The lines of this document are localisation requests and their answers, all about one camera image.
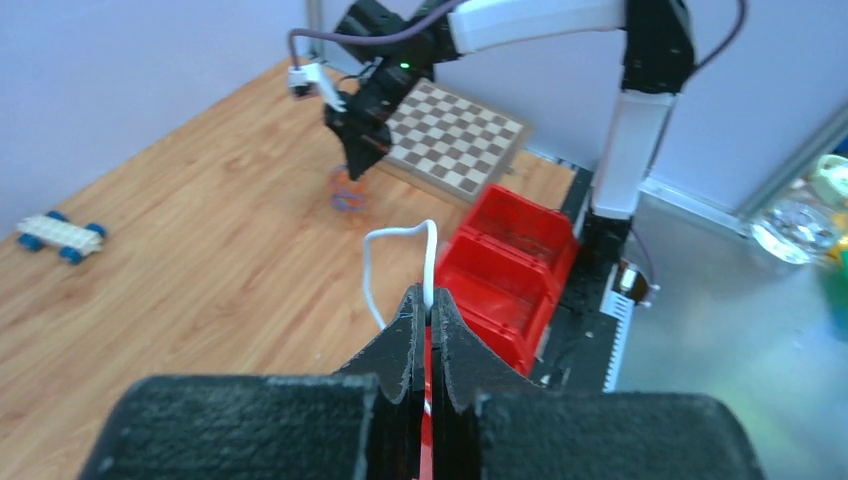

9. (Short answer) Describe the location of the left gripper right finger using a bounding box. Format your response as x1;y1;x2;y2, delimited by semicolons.
430;288;764;479

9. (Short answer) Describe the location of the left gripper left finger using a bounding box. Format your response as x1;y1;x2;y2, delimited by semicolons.
80;285;425;479

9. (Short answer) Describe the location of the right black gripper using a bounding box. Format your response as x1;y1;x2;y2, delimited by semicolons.
324;66;411;181

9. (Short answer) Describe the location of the orange blue cable bundle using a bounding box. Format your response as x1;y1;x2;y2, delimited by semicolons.
328;164;371;215

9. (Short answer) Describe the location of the white cable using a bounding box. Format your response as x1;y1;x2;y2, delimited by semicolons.
361;219;440;480

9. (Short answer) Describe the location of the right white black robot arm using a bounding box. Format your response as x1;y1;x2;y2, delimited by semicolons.
324;0;696;271

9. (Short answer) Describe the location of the wooden chessboard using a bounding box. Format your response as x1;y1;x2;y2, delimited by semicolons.
377;79;534;205

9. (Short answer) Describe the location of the red bin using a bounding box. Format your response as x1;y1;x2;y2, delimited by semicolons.
435;231;564;376
460;184;578;288

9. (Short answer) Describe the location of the red bin rightmost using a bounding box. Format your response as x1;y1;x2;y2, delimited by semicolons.
460;184;578;288

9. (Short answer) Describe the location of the white blue toy car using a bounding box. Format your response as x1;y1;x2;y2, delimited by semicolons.
17;210;108;265

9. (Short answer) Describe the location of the clear plastic bottle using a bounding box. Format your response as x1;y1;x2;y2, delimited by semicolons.
751;154;847;265

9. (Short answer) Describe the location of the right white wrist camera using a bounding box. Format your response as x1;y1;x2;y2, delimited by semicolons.
287;63;347;112

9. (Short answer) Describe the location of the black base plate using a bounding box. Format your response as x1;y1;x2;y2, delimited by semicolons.
530;167;632;392

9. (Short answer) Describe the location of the white slotted cable duct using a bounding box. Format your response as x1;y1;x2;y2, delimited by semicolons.
600;263;637;393

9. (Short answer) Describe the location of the aluminium frame rail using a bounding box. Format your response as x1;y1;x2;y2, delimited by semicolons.
642;102;847;237

